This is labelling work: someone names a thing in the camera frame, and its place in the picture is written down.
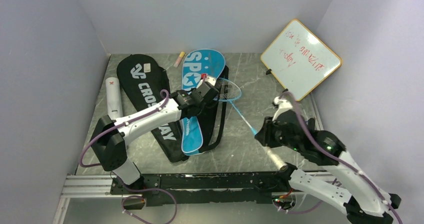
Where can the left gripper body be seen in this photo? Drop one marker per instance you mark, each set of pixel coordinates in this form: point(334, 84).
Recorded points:
point(200, 107)

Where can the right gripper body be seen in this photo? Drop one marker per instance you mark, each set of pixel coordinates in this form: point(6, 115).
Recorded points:
point(273, 137)

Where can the blue racket cover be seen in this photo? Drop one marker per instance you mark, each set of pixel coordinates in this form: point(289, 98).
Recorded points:
point(198, 128)

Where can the blue white badminton racket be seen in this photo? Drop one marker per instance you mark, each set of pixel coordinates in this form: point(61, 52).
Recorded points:
point(230, 92)

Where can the black racket cover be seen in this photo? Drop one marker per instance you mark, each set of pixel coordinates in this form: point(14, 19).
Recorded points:
point(142, 80)

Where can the white shuttlecock tube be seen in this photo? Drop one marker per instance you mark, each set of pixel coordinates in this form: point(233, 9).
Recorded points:
point(113, 98)

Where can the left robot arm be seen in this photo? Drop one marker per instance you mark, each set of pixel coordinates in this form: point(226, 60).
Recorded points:
point(111, 137)

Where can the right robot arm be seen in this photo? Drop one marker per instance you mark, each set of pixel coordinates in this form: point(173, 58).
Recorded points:
point(358, 197)

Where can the white dry erase board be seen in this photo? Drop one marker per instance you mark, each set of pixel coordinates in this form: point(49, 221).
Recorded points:
point(299, 60)

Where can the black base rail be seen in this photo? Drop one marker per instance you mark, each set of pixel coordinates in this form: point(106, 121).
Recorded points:
point(203, 188)

